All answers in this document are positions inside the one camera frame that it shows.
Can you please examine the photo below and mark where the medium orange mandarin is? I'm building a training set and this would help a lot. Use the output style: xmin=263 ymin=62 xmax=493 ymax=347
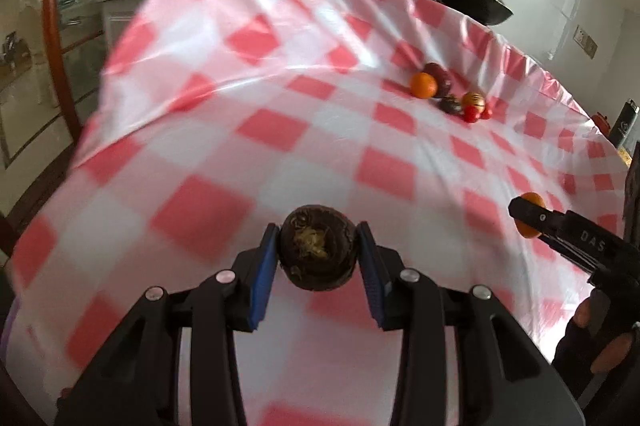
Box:
xmin=513 ymin=191 xmax=547 ymax=239

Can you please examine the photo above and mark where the red tomato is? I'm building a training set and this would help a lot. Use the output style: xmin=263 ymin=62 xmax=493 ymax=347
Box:
xmin=480 ymin=105 xmax=492 ymax=120
xmin=462 ymin=105 xmax=483 ymax=124

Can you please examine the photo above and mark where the small striped yellow melon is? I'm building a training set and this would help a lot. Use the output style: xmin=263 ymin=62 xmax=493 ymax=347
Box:
xmin=460 ymin=92 xmax=486 ymax=113

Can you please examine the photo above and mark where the dark mangosteen back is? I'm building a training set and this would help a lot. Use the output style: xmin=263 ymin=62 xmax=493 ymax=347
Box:
xmin=438 ymin=95 xmax=463 ymax=115

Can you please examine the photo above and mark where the wrinkled red apple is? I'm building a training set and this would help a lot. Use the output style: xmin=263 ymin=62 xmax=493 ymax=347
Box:
xmin=423 ymin=62 xmax=451 ymax=99

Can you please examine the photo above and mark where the large orange mandarin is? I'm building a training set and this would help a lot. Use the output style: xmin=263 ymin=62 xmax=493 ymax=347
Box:
xmin=409 ymin=72 xmax=438 ymax=99

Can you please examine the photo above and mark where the white kitchen cabinet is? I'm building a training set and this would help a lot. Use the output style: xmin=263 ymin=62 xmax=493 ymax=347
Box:
xmin=93 ymin=0 xmax=144 ymax=54

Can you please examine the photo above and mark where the red small pot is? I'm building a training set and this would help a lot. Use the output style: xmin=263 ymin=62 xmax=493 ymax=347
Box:
xmin=591 ymin=112 xmax=611 ymax=137

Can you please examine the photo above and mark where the black thermos bottle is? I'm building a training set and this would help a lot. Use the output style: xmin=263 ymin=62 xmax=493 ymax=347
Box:
xmin=608 ymin=98 xmax=639 ymax=149

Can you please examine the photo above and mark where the red white checkered tablecloth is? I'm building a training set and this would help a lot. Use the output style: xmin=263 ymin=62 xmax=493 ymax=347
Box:
xmin=1 ymin=0 xmax=627 ymax=422

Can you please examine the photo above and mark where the wooden glass sliding door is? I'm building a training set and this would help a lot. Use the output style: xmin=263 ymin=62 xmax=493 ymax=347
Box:
xmin=1 ymin=0 xmax=82 ymax=256

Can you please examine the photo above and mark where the wall power socket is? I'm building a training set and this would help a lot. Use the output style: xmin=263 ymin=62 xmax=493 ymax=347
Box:
xmin=573 ymin=26 xmax=598 ymax=59

